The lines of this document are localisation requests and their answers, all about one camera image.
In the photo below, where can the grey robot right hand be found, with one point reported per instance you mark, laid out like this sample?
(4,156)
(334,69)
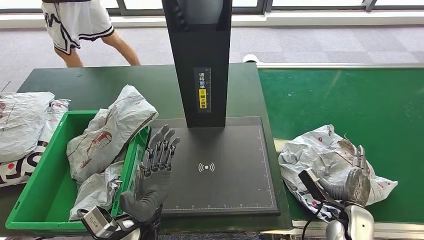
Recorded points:
(359,187)

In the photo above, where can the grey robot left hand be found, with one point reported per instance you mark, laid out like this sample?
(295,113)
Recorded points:
(154,192)

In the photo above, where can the white parcel with red dots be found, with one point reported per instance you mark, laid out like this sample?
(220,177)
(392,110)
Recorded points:
(318,155)

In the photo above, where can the grey parcel with faint red print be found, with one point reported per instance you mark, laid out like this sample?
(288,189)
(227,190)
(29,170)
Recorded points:
(96,192)

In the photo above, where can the grey parcel with bold red print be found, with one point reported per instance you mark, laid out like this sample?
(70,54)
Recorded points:
(109,132)

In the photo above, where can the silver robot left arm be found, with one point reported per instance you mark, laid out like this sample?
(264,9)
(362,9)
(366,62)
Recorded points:
(150,230)

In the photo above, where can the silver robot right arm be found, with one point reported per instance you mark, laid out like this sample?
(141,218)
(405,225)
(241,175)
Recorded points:
(359,222)

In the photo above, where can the black inbound scanner machine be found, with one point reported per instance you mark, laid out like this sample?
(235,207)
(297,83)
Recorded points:
(215,192)

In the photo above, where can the green conveyor belt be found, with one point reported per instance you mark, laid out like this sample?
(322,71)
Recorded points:
(331,99)

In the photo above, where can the white parcel with black letters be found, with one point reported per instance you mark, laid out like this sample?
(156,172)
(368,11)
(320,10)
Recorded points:
(20,169)

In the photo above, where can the large grey crumpled parcel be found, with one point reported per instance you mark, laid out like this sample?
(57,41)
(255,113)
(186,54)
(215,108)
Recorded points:
(23,126)

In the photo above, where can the white conveyor roller end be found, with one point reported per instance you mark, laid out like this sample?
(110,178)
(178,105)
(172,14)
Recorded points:
(250,58)

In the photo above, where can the yellow black ruler label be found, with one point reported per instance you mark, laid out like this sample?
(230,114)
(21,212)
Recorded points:
(202,99)

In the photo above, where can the green plastic crate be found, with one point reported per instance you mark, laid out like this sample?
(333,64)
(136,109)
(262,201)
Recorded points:
(43,192)

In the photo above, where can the white window sill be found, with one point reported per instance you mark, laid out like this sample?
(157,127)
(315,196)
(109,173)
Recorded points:
(298,19)

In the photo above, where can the person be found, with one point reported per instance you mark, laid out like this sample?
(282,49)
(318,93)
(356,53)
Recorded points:
(73,23)

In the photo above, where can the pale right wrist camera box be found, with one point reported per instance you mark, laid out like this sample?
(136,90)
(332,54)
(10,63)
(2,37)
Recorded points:
(313,185)

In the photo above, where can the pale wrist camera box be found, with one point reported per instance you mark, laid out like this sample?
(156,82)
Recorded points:
(96,222)
(313,185)

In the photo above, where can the silver conveyor side rail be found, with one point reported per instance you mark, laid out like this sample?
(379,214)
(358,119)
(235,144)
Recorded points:
(397,230)
(331,66)

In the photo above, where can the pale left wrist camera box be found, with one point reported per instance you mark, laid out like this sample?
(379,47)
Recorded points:
(96,222)

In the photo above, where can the dark window frame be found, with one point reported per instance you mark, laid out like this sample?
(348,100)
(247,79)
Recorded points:
(139,11)

